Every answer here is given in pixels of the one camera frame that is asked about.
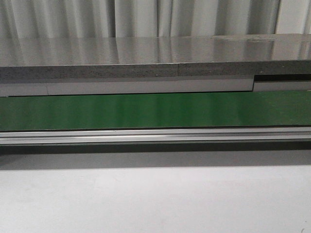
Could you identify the green conveyor belt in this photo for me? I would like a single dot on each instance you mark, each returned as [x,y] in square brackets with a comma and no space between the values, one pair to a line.
[171,110]

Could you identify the white pleated curtain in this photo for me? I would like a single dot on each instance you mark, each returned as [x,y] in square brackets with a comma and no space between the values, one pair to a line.
[151,18]

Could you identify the grey conveyor back rail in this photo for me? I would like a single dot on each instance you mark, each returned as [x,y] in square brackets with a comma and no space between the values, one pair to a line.
[179,84]

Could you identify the aluminium conveyor front rail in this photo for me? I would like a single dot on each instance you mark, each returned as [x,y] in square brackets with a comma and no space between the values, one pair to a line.
[135,136]

